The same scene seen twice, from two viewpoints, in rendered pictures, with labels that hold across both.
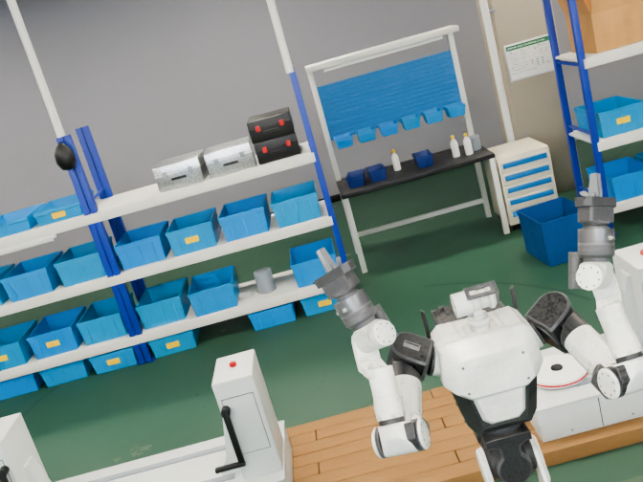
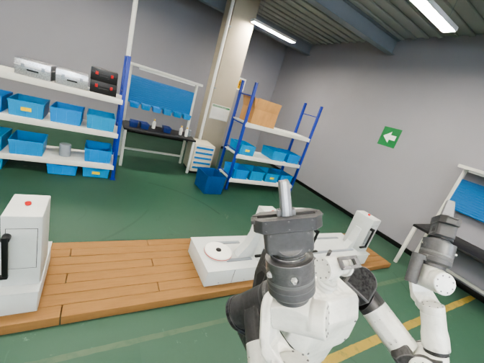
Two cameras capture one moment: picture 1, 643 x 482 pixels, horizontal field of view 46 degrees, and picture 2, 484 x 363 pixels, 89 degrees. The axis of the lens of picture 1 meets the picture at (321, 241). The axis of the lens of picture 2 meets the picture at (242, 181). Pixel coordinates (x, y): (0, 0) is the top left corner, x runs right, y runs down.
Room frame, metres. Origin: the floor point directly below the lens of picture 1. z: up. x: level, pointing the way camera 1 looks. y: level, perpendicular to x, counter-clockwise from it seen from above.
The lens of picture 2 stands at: (1.54, 0.30, 1.82)
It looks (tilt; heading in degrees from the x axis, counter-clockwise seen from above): 17 degrees down; 325
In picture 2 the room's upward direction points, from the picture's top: 17 degrees clockwise
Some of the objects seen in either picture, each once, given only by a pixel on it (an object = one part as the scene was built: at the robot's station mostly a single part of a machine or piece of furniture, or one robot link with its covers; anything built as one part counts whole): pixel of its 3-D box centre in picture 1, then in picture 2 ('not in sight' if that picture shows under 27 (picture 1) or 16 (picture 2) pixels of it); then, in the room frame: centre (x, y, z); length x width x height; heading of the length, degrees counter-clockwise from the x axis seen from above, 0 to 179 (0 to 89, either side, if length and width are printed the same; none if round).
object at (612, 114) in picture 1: (609, 117); (242, 147); (6.02, -2.54, 0.90); 0.50 x 0.38 x 0.21; 0
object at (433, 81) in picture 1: (406, 148); (160, 121); (6.83, -0.98, 0.94); 1.40 x 0.70 x 1.89; 89
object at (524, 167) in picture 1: (521, 183); (198, 156); (6.75, -1.93, 0.35); 0.57 x 0.47 x 0.69; 179
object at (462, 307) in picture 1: (473, 305); (331, 270); (1.89, -0.35, 1.44); 0.10 x 0.07 x 0.09; 89
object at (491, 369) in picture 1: (484, 361); (297, 305); (1.95, -0.35, 1.23); 0.34 x 0.30 x 0.36; 89
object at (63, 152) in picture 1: (64, 156); not in sight; (5.79, 1.69, 1.80); 0.15 x 0.13 x 0.22; 89
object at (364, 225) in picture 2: not in sight; (328, 233); (3.39, -2.66, 0.45); 1.51 x 0.57 x 0.74; 89
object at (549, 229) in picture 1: (556, 230); (209, 180); (5.69, -1.83, 0.19); 0.50 x 0.41 x 0.37; 3
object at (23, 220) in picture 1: (15, 221); not in sight; (6.12, 2.35, 1.38); 0.50 x 0.38 x 0.11; 0
